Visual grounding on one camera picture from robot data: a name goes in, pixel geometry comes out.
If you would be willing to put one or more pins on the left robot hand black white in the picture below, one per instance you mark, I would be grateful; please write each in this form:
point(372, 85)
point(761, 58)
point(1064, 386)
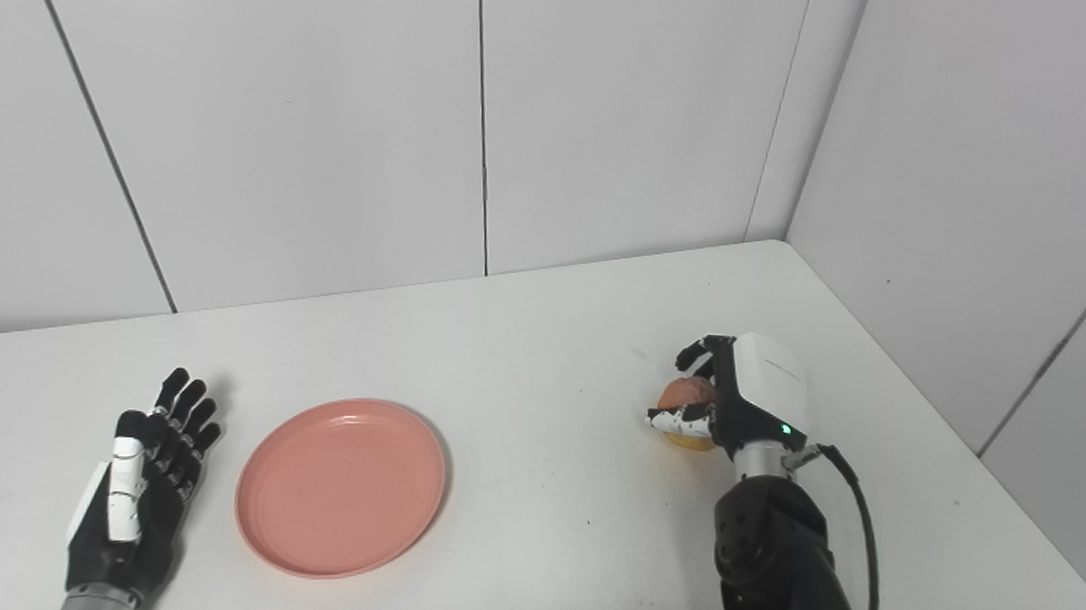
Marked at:
point(136, 498)

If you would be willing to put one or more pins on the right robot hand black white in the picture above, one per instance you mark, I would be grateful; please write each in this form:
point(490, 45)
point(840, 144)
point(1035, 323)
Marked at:
point(755, 388)

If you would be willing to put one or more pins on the orange cream puff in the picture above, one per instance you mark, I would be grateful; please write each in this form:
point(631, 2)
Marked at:
point(685, 407)

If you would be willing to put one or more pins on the pink round plate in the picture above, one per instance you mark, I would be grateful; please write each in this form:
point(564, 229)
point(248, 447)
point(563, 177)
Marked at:
point(342, 487)

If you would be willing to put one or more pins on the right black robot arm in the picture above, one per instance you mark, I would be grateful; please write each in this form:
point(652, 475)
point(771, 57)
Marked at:
point(775, 553)

